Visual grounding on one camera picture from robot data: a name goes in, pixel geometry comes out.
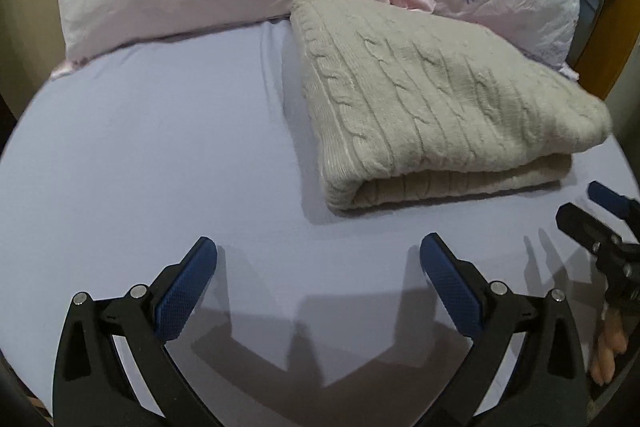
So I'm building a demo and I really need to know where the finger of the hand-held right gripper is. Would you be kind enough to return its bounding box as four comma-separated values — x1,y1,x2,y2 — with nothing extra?
555,202,640,261
587,180,640,221

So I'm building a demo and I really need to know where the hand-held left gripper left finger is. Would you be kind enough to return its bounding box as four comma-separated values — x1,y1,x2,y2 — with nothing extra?
52,236,227,427

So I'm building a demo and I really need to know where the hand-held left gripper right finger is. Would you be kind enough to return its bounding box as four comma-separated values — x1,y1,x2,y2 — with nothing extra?
419,232,589,427

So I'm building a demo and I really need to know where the lavender bed sheet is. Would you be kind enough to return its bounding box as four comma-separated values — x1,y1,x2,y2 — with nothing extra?
0,18,640,427

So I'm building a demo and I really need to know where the wooden bed frame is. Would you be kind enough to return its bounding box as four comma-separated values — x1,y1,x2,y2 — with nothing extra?
573,0,640,104

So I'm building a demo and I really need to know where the beige knitted blanket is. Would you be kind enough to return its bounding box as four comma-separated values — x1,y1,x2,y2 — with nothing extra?
289,0,615,212

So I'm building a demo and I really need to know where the person's right hand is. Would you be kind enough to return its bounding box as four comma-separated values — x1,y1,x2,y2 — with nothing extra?
588,307,629,384

